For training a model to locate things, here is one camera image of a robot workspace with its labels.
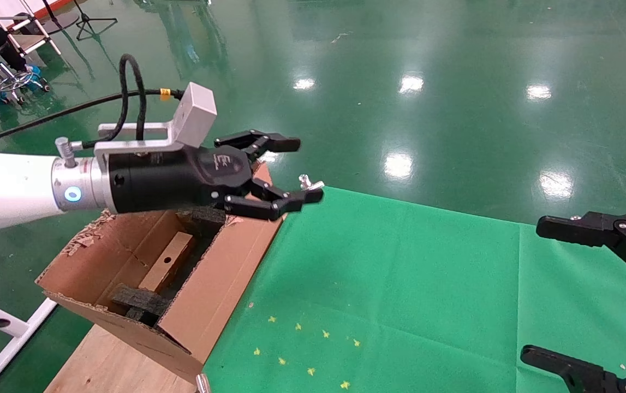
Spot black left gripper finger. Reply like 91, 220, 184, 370
214, 129, 302, 162
224, 177, 325, 222

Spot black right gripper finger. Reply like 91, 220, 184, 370
520, 344, 626, 393
536, 209, 626, 290

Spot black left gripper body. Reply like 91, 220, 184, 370
106, 146, 254, 215

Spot large open cardboard carton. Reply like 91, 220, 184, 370
35, 160, 288, 384

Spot black foam block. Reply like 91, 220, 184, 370
110, 283, 172, 327
178, 206, 228, 239

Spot green cloth mat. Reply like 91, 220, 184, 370
204, 186, 626, 393

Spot black tripod microphone stand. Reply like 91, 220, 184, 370
72, 0, 118, 42

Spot wheeled metal stool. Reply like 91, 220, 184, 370
0, 46, 51, 105

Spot black curved pole stand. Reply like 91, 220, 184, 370
41, 0, 80, 35

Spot light brown flat board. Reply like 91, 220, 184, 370
45, 325, 205, 393

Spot white pipe rack cart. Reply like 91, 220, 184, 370
0, 291, 58, 393

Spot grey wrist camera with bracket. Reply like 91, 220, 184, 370
97, 82, 219, 158

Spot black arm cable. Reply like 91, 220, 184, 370
0, 53, 186, 151

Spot white pipe frame table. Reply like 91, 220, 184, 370
0, 0, 63, 80

